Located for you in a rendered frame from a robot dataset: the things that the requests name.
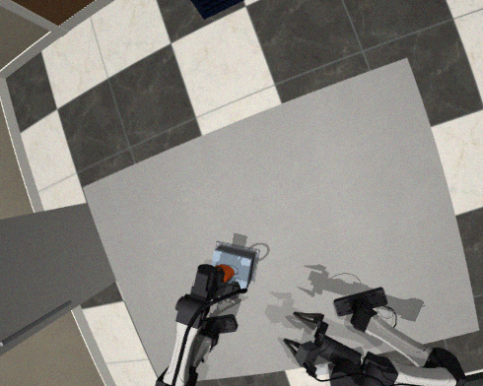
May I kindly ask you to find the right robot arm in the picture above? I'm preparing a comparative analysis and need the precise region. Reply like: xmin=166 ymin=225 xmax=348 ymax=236
xmin=330 ymin=289 xmax=466 ymax=386

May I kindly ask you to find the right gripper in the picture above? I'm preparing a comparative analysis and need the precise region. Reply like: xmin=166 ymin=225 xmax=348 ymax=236
xmin=283 ymin=311 xmax=343 ymax=376

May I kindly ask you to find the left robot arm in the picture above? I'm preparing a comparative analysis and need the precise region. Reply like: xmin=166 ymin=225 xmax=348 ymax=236
xmin=155 ymin=264 xmax=237 ymax=386

